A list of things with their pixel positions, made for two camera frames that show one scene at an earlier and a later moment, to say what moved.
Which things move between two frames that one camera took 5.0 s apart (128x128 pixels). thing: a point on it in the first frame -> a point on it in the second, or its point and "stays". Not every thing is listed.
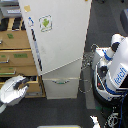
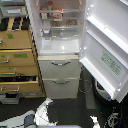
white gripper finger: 21,80 -> 47,102
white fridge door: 58,29 -> 103,48
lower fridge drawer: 61,88 stays
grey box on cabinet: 10,11 stays
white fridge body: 56,30 stays
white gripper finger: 96,122 stays
